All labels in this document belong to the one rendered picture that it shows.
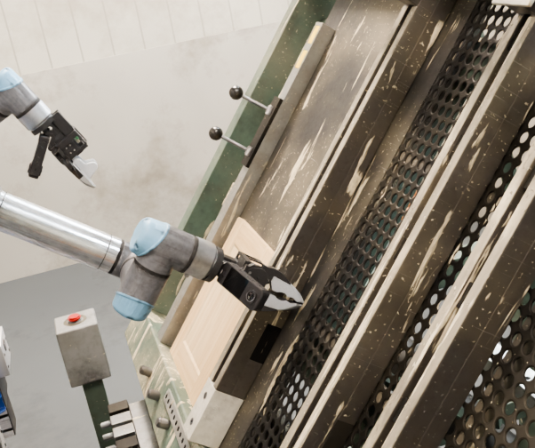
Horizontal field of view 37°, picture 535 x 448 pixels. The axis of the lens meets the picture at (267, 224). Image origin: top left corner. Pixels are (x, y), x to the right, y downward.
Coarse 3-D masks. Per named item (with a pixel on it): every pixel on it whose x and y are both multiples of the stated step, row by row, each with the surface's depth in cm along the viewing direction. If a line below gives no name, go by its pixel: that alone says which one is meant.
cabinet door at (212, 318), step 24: (240, 240) 203; (216, 288) 205; (192, 312) 213; (216, 312) 199; (240, 312) 186; (192, 336) 207; (216, 336) 193; (192, 360) 200; (216, 360) 187; (192, 384) 194
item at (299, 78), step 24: (312, 48) 208; (312, 72) 210; (288, 96) 210; (288, 120) 212; (264, 144) 211; (264, 168) 213; (240, 192) 213; (216, 240) 215; (192, 288) 217; (168, 336) 219
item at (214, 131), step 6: (216, 126) 214; (210, 132) 214; (216, 132) 213; (222, 132) 214; (216, 138) 214; (222, 138) 214; (228, 138) 214; (234, 144) 214; (240, 144) 214; (246, 150) 213
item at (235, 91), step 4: (232, 88) 212; (236, 88) 212; (240, 88) 212; (232, 92) 212; (236, 92) 211; (240, 92) 212; (232, 96) 212; (236, 96) 212; (240, 96) 212; (244, 96) 212; (248, 100) 213; (252, 100) 212; (256, 104) 212; (260, 104) 212; (264, 108) 212; (268, 108) 211; (272, 108) 211; (268, 112) 211
